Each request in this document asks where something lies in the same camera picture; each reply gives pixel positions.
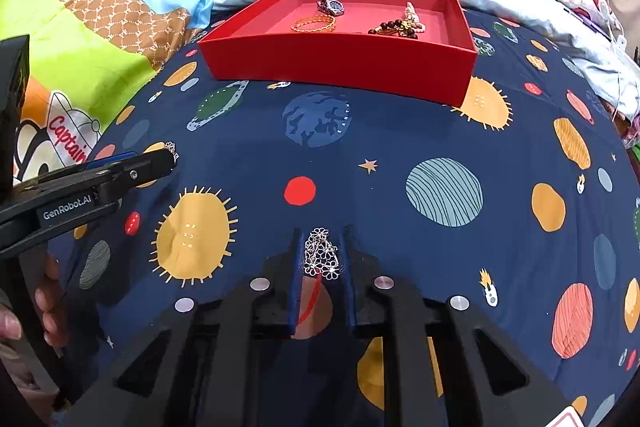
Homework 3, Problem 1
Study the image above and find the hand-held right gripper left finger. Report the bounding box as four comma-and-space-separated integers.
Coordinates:
72, 227, 308, 427

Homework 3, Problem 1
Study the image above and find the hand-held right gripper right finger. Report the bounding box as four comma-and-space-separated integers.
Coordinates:
342, 226, 571, 427

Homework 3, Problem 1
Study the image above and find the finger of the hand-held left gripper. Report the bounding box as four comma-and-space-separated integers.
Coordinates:
81, 150, 147, 174
112, 149, 178, 196

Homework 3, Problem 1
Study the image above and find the gold bangle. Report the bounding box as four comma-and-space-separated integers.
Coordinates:
291, 13, 337, 34

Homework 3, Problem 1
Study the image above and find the red cardboard box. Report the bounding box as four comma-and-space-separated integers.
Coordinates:
197, 0, 478, 106

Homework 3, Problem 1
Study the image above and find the black bead bracelet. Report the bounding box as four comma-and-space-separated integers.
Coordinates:
367, 19, 420, 40

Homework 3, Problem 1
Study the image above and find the white pearl bracelet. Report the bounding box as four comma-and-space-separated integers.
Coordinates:
402, 1, 426, 32

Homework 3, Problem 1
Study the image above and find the person's left hand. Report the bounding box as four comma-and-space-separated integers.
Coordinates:
0, 256, 69, 349

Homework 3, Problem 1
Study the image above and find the colourful monkey print blanket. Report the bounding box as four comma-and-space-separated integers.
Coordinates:
0, 0, 251, 188

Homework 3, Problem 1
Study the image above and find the navy planet print blanket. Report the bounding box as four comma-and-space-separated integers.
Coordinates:
47, 7, 640, 427

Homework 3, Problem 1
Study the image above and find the red bordered white card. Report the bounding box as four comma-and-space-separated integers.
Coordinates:
542, 406, 588, 427

